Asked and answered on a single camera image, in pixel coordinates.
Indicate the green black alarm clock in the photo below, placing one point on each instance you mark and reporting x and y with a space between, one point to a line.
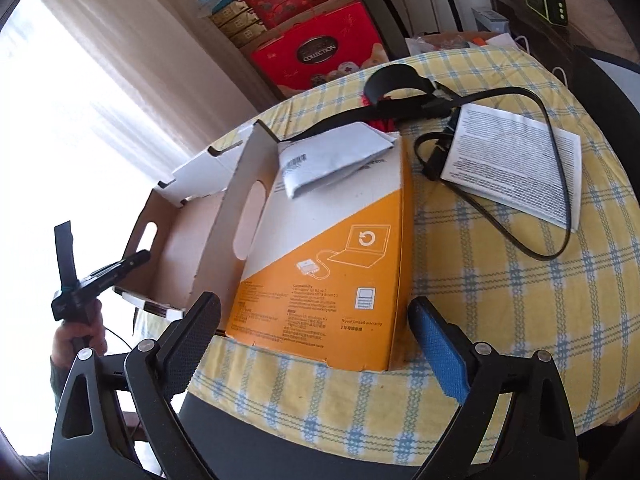
553 11

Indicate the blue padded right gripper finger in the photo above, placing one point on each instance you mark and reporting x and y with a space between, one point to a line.
537 439

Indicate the person's left hand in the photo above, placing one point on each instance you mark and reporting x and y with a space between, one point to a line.
68 334

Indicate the printed white instruction sheet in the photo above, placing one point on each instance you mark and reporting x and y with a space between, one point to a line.
518 162

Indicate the yellow plaid tablecloth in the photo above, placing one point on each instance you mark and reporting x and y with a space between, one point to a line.
582 307

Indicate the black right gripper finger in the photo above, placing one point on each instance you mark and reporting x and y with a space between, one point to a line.
91 439
127 262

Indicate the stacked yellow small boxes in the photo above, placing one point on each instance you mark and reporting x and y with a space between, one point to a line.
239 23

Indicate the red collection gift bag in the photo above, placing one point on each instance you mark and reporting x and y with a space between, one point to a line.
328 46

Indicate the cardboard box of tools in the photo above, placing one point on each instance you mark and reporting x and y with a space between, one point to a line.
459 40

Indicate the white sheer curtain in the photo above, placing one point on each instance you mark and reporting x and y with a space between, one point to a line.
100 99

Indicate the orange white hard drive box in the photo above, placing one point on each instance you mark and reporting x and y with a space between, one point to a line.
328 275

